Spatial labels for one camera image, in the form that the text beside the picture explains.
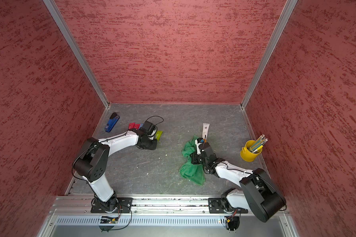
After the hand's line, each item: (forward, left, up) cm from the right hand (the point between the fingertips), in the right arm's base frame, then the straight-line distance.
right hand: (191, 157), depth 90 cm
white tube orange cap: (+23, -12, -1) cm, 26 cm away
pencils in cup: (+2, -39, +10) cm, 40 cm away
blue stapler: (+29, +57, +2) cm, 64 cm away
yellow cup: (-1, -32, +5) cm, 33 cm away
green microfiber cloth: (-10, -1, +2) cm, 11 cm away
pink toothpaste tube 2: (+26, +39, -1) cm, 47 cm away
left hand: (+6, +25, +1) cm, 25 cm away
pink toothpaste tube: (+26, +43, 0) cm, 51 cm away
